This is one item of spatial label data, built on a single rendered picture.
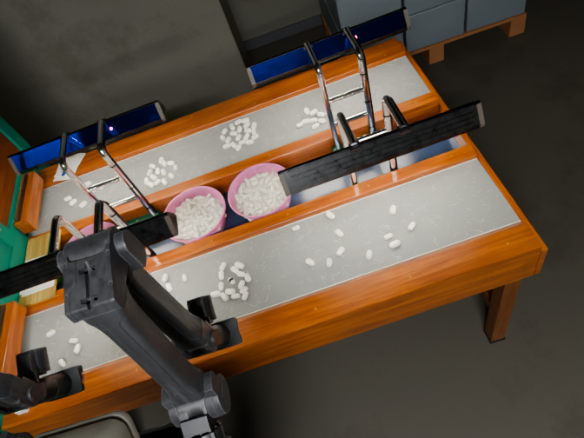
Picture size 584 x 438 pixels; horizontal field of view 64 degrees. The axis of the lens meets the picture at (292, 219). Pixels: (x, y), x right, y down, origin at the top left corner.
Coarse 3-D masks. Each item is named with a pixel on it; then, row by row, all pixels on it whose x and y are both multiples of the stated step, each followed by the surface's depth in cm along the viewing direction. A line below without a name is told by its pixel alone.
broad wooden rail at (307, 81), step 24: (384, 48) 213; (312, 72) 216; (336, 72) 212; (240, 96) 219; (264, 96) 215; (288, 96) 213; (192, 120) 218; (216, 120) 214; (120, 144) 222; (144, 144) 217; (48, 168) 225; (96, 168) 218
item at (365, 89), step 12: (348, 36) 166; (312, 48) 168; (360, 48) 161; (312, 60) 163; (360, 60) 161; (360, 72) 166; (324, 84) 166; (324, 96) 170; (336, 96) 172; (348, 96) 172; (372, 108) 180; (348, 120) 181; (372, 120) 184; (336, 132) 185; (336, 144) 189
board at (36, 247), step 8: (32, 240) 197; (40, 240) 196; (48, 240) 195; (32, 248) 195; (40, 248) 193; (48, 248) 192; (32, 256) 192; (56, 280) 182; (48, 288) 180; (24, 296) 180; (32, 296) 179; (40, 296) 178; (48, 296) 177; (24, 304) 178; (32, 304) 178
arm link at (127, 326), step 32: (64, 256) 68; (96, 256) 67; (64, 288) 66; (96, 288) 65; (96, 320) 67; (128, 320) 68; (128, 352) 73; (160, 352) 76; (160, 384) 81; (192, 384) 84; (224, 384) 93
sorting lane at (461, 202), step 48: (384, 192) 170; (432, 192) 165; (480, 192) 160; (288, 240) 169; (336, 240) 164; (384, 240) 159; (432, 240) 154; (192, 288) 168; (288, 288) 158; (96, 336) 166
